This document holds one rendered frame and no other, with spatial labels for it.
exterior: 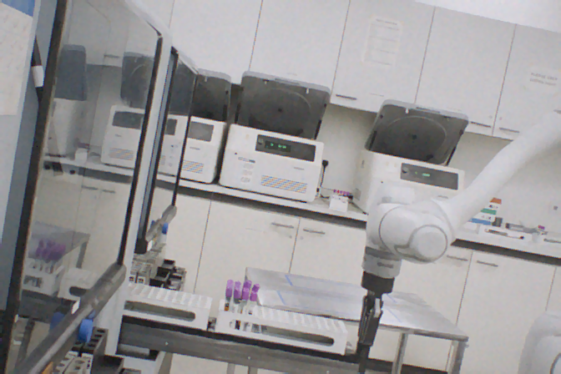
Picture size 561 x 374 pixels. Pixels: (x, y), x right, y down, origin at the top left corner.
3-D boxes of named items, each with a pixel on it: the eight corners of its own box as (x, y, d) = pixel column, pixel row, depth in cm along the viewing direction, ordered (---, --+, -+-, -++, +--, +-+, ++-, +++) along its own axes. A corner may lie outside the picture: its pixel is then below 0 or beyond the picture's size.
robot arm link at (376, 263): (368, 250, 151) (363, 275, 151) (408, 256, 151) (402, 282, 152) (361, 242, 160) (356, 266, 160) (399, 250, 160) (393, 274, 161)
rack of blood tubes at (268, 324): (213, 337, 150) (218, 310, 150) (214, 324, 160) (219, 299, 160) (343, 360, 152) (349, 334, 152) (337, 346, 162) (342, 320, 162)
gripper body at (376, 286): (360, 266, 160) (352, 304, 161) (366, 274, 151) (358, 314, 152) (391, 272, 160) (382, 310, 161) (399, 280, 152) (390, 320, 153)
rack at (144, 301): (72, 311, 148) (76, 284, 148) (83, 300, 158) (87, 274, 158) (204, 336, 150) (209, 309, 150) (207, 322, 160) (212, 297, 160)
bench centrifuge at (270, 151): (218, 187, 382) (241, 66, 376) (221, 178, 443) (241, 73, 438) (314, 205, 385) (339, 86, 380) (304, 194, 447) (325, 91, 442)
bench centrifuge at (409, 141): (364, 214, 387) (389, 95, 382) (348, 202, 449) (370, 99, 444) (457, 233, 390) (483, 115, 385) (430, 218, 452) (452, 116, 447)
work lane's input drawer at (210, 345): (48, 341, 147) (54, 301, 146) (65, 322, 161) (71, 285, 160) (372, 397, 151) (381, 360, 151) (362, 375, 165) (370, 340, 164)
